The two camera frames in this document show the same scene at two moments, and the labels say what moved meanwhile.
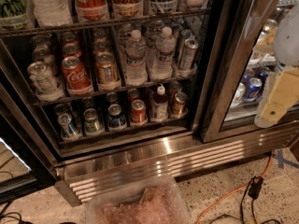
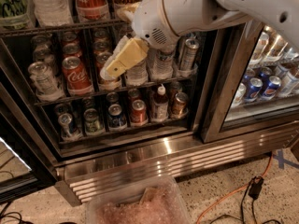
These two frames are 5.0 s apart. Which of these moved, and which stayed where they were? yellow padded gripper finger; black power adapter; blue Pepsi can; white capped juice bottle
Moved: yellow padded gripper finger
Stayed: black power adapter; white capped juice bottle; blue Pepsi can
